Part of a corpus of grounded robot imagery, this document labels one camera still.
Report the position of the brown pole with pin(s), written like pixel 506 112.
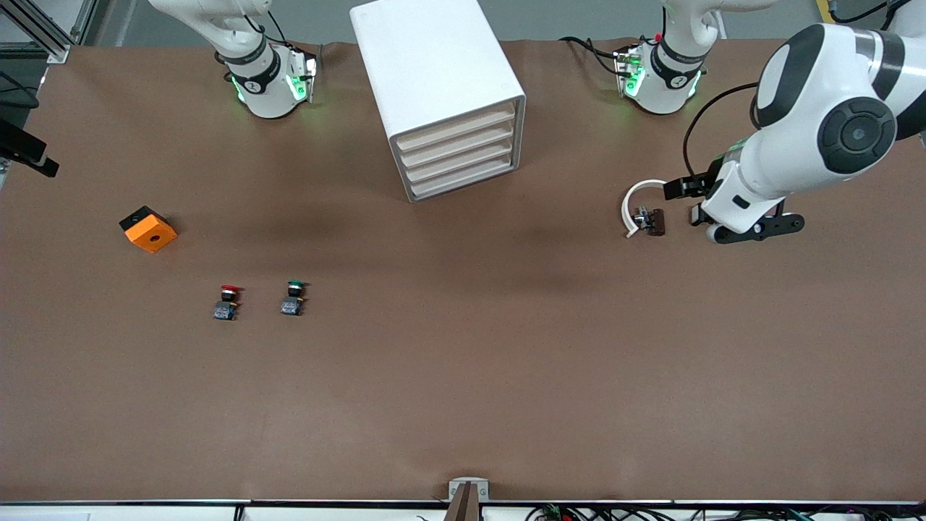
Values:
pixel 463 506

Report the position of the white curved pipe clamp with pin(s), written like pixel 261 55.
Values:
pixel 626 210

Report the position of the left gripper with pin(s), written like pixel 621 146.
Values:
pixel 696 186

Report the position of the silver edge bracket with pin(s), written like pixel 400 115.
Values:
pixel 483 490

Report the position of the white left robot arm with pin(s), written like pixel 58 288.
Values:
pixel 810 87

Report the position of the green push button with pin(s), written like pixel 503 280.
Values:
pixel 291 305

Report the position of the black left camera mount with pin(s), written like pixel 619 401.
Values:
pixel 759 230

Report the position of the aluminium frame post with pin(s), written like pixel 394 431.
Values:
pixel 58 52

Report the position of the table edge rail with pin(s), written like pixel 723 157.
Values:
pixel 145 510

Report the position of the red push button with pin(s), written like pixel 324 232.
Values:
pixel 228 310

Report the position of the orange black button box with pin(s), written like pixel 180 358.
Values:
pixel 148 233

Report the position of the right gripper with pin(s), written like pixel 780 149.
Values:
pixel 21 144

